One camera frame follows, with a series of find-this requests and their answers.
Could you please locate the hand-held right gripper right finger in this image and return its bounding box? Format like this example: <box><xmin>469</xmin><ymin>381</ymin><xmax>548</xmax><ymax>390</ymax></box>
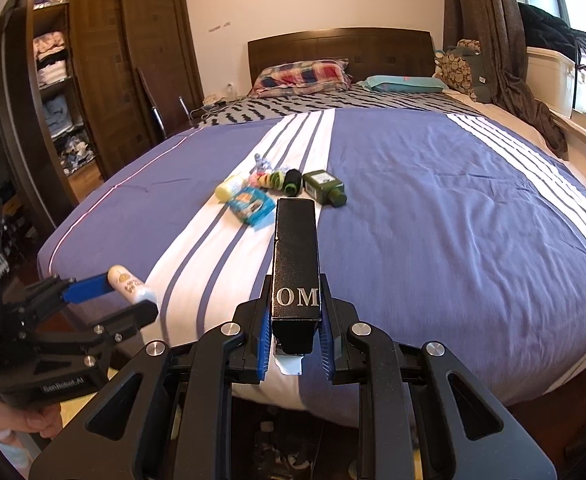
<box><xmin>318</xmin><ymin>272</ymin><xmax>558</xmax><ymax>480</ymax></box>

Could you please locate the plaid pillow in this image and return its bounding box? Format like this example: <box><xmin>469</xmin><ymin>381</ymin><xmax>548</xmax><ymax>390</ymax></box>
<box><xmin>249</xmin><ymin>58</ymin><xmax>355</xmax><ymax>99</ymax></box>

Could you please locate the stack of folded clothes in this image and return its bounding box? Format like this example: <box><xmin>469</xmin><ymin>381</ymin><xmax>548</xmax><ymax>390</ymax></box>
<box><xmin>33</xmin><ymin>32</ymin><xmax>70</xmax><ymax>86</ymax></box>

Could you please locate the grey black patterned bed sheet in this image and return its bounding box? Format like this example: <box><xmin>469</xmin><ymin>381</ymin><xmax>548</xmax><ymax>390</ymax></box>
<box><xmin>193</xmin><ymin>84</ymin><xmax>478</xmax><ymax>129</ymax></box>

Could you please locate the white storage box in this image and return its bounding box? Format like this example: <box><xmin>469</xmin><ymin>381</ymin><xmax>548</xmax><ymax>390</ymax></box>
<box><xmin>525</xmin><ymin>46</ymin><xmax>577</xmax><ymax>117</ymax></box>

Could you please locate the black roll with green rim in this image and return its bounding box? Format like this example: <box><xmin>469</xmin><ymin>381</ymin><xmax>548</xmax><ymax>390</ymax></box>
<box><xmin>282</xmin><ymin>168</ymin><xmax>304</xmax><ymax>197</ymax></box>

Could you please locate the dark trash bin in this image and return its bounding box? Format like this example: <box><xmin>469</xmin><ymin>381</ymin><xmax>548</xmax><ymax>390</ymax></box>
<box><xmin>230</xmin><ymin>400</ymin><xmax>361</xmax><ymax>480</ymax></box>

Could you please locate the white cable bundle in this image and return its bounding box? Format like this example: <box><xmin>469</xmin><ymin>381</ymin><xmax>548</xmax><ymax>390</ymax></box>
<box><xmin>192</xmin><ymin>91</ymin><xmax>230</xmax><ymax>117</ymax></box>

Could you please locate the white tube with yellow print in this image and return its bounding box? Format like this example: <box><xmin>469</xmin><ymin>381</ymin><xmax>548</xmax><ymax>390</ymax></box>
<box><xmin>107</xmin><ymin>265</ymin><xmax>159</xmax><ymax>308</ymax></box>

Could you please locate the wooden bed headboard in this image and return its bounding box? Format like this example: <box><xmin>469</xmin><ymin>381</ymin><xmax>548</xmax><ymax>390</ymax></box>
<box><xmin>247</xmin><ymin>28</ymin><xmax>436</xmax><ymax>93</ymax></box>

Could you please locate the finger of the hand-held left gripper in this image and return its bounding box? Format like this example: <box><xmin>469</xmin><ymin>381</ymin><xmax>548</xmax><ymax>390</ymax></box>
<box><xmin>20</xmin><ymin>301</ymin><xmax>160</xmax><ymax>359</ymax></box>
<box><xmin>20</xmin><ymin>274</ymin><xmax>117</xmax><ymax>319</ymax></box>

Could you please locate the teal pillow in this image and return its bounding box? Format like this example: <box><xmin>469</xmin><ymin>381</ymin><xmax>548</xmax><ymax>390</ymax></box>
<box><xmin>355</xmin><ymin>75</ymin><xmax>450</xmax><ymax>95</ymax></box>

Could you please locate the wood slice print cushion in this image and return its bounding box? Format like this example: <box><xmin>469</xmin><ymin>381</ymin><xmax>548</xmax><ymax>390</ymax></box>
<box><xmin>434</xmin><ymin>40</ymin><xmax>480</xmax><ymax>101</ymax></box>

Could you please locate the brown wooden wardrobe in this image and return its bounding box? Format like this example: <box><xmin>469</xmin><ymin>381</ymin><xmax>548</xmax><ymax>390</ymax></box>
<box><xmin>0</xmin><ymin>0</ymin><xmax>205</xmax><ymax>233</ymax></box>

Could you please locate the pale yellow bottle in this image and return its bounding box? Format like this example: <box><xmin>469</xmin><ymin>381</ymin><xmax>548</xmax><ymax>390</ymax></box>
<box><xmin>215</xmin><ymin>172</ymin><xmax>250</xmax><ymax>202</ymax></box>

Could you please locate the black jacket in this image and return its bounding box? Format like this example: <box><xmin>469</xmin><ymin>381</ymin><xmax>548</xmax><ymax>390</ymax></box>
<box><xmin>517</xmin><ymin>2</ymin><xmax>580</xmax><ymax>57</ymax></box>

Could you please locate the dark green cushion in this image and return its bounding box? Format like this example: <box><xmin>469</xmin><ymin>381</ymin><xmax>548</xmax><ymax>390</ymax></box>
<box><xmin>445</xmin><ymin>45</ymin><xmax>500</xmax><ymax>104</ymax></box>

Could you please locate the black lettered carton box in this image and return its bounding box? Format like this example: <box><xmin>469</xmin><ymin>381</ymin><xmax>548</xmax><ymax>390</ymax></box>
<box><xmin>270</xmin><ymin>197</ymin><xmax>322</xmax><ymax>376</ymax></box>

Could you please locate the brown curtain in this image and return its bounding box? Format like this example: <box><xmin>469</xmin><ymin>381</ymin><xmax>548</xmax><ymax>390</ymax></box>
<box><xmin>445</xmin><ymin>0</ymin><xmax>570</xmax><ymax>160</ymax></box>

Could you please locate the dark green bottle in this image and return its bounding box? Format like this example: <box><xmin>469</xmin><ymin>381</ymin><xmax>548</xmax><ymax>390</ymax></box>
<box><xmin>301</xmin><ymin>170</ymin><xmax>347</xmax><ymax>207</ymax></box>

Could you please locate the striped white grey shirt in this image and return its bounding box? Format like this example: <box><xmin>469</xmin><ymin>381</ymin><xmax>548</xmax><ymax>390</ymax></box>
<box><xmin>38</xmin><ymin>107</ymin><xmax>586</xmax><ymax>416</ymax></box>

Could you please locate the blue snack packet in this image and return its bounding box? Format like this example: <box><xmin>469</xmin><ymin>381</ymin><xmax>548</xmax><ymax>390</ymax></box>
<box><xmin>227</xmin><ymin>187</ymin><xmax>277</xmax><ymax>231</ymax></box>

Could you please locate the metal folding chair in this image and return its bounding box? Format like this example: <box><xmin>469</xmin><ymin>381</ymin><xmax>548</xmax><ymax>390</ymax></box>
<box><xmin>137</xmin><ymin>67</ymin><xmax>195</xmax><ymax>142</ymax></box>

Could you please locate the person's left hand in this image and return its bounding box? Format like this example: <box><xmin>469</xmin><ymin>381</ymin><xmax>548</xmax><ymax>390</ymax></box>
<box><xmin>0</xmin><ymin>400</ymin><xmax>64</xmax><ymax>441</ymax></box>

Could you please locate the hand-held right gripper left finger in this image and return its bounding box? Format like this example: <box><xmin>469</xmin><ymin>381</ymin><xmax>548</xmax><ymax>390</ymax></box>
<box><xmin>28</xmin><ymin>272</ymin><xmax>274</xmax><ymax>480</ymax></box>

